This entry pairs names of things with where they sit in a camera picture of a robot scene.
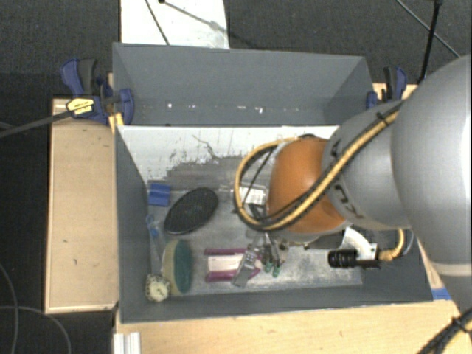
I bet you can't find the black cylinder on white bracket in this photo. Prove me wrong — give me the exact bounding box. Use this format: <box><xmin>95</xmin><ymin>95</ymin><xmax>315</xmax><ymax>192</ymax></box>
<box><xmin>327</xmin><ymin>226</ymin><xmax>391</xmax><ymax>271</ymax></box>

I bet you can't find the clear tube with blue part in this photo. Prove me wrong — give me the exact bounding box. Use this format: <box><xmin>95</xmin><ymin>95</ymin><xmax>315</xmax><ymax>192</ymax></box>
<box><xmin>145</xmin><ymin>214</ymin><xmax>167</xmax><ymax>272</ymax></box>

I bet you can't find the blue block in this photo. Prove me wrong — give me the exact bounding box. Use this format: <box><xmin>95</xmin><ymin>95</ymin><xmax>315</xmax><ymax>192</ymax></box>
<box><xmin>147</xmin><ymin>182</ymin><xmax>173</xmax><ymax>207</ymax></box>

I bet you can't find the white spotted toy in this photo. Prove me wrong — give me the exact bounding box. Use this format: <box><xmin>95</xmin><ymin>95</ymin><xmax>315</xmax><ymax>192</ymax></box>
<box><xmin>145</xmin><ymin>273</ymin><xmax>171</xmax><ymax>303</ymax></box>

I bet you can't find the clear plastic box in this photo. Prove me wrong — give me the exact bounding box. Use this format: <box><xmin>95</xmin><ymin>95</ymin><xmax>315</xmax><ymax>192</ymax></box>
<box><xmin>220</xmin><ymin>184</ymin><xmax>268</xmax><ymax>208</ymax></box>

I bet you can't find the purple and white box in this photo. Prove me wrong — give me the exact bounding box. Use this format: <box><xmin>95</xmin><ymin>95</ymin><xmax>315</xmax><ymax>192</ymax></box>
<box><xmin>204</xmin><ymin>248</ymin><xmax>262</xmax><ymax>283</ymax></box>

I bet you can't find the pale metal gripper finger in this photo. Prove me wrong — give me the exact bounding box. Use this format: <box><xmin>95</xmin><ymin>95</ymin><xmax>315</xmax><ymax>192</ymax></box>
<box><xmin>231</xmin><ymin>249</ymin><xmax>260</xmax><ymax>288</ymax></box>

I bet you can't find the grey metal bin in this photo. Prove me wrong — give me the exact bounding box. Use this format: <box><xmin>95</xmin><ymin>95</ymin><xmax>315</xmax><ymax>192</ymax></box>
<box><xmin>111</xmin><ymin>41</ymin><xmax>435</xmax><ymax>324</ymax></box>

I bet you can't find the yellow and green sponge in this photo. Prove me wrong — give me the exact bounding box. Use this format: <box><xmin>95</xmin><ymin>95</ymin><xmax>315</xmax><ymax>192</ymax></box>
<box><xmin>162</xmin><ymin>238</ymin><xmax>193</xmax><ymax>296</ymax></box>

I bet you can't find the pale wood board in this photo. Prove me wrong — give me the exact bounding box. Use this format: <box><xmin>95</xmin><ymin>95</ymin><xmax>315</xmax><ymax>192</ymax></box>
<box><xmin>44</xmin><ymin>97</ymin><xmax>121</xmax><ymax>315</ymax></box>

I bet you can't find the black oval disc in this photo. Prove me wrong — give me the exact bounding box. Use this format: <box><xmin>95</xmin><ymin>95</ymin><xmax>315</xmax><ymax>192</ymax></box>
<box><xmin>163</xmin><ymin>187</ymin><xmax>219</xmax><ymax>235</ymax></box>

